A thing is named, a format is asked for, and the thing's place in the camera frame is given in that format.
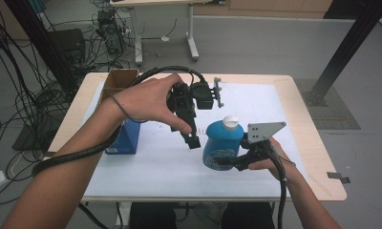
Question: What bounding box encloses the grey floor mat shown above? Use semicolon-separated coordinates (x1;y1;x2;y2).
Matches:
294;78;361;131

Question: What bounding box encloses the white table mat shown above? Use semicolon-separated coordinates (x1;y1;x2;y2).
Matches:
80;81;308;198

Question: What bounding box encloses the person's right hand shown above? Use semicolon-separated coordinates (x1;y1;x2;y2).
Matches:
247;136;297;182

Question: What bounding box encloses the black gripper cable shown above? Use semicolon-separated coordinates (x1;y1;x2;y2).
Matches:
268;149;289;229

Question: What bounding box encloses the person's leg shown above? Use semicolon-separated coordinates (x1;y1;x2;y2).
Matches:
221;202;276;229
130;202;178;229

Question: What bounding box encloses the blue bottle with white cap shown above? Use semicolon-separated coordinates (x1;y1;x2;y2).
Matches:
202;114;245;172

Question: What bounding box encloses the person's right leg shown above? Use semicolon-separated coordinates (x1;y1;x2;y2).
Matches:
221;202;276;229

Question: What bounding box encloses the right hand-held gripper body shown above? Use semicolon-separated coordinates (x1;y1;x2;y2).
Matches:
242;121;287;164

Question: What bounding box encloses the tangle of black floor cables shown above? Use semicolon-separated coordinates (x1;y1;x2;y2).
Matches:
0;0;139;206

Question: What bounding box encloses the black equipment box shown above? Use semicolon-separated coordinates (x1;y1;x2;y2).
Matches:
46;28;87;65

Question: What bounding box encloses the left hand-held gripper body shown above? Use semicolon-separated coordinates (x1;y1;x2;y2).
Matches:
166;76;225;128

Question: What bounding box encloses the blue cardboard box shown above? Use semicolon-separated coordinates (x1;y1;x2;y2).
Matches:
97;68;141;156

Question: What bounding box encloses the black wrist band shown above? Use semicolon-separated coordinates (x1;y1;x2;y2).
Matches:
110;94;149;124

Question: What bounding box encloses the person's left leg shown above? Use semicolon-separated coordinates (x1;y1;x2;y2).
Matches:
130;202;178;229

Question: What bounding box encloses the black metal stand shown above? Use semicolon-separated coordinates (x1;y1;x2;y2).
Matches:
3;0;78;94
305;0;382;108

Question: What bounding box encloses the person's left hand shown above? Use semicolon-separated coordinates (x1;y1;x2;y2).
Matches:
114;73;193;135

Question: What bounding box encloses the thin grey wire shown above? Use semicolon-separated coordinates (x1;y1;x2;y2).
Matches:
269;142;297;168

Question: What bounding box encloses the white desk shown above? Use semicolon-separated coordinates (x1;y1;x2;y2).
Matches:
109;0;226;65

